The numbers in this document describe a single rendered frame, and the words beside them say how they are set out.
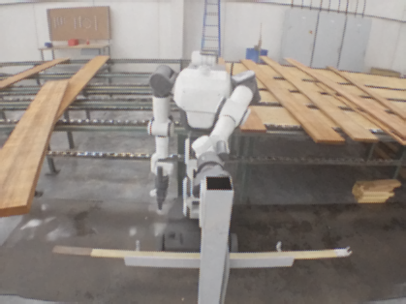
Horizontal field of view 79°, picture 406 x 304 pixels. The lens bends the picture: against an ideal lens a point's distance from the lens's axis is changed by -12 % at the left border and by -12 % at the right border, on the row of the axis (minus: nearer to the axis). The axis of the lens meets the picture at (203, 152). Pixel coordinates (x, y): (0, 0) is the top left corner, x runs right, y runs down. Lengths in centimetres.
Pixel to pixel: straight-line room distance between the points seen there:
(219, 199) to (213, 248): 15
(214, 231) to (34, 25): 901
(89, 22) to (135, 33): 128
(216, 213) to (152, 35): 772
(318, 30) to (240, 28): 211
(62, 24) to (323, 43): 720
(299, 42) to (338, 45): 114
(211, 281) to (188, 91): 85
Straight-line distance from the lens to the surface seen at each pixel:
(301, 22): 797
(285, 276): 216
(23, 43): 960
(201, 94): 131
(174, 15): 732
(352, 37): 863
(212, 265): 75
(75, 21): 852
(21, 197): 138
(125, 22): 833
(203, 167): 87
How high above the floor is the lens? 164
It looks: 27 degrees down
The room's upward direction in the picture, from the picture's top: 3 degrees clockwise
